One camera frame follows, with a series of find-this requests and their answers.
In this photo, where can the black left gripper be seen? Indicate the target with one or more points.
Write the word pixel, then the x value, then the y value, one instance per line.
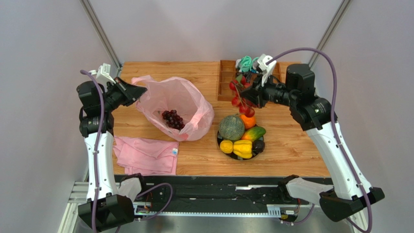
pixel 133 92

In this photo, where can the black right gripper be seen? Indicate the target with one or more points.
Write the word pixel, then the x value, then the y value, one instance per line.
pixel 257 92

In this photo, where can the fake green orange mango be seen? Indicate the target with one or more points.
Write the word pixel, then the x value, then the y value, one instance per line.
pixel 254 133

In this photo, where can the fake green netted melon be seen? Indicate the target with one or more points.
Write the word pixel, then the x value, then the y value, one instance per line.
pixel 231 127

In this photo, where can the pink plastic bag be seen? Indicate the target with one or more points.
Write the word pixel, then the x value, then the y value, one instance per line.
pixel 178 94

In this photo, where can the fake dark plum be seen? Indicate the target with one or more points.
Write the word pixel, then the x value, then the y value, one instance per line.
pixel 258 146

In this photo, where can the fake yellow bell pepper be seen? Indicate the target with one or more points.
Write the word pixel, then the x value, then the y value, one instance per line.
pixel 243 149

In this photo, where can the fake yellow lemon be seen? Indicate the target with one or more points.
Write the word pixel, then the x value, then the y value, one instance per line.
pixel 226 146

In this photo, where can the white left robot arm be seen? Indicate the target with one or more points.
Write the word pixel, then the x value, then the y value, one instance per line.
pixel 108 205

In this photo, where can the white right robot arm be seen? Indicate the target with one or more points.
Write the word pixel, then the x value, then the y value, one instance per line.
pixel 350 192

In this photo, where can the fake dark grapes bunch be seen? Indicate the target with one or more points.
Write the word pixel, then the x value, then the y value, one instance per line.
pixel 173 120

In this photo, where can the teal white rolled sock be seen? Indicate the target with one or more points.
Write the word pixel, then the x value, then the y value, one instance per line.
pixel 244 64

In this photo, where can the wooden compartment tray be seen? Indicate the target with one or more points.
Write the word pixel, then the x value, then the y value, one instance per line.
pixel 229 72

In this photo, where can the black rimmed plate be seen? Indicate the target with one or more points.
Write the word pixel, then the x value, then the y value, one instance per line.
pixel 232 155

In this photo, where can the pink folded cloth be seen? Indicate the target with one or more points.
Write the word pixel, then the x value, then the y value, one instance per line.
pixel 146 156

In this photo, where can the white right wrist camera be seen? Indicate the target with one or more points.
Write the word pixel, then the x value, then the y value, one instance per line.
pixel 265 67

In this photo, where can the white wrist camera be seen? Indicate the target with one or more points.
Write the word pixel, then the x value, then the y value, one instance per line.
pixel 102 74
pixel 265 67

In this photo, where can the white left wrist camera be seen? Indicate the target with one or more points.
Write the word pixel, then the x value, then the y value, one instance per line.
pixel 102 74

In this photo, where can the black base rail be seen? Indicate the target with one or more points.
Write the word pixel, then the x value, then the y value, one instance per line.
pixel 215 194

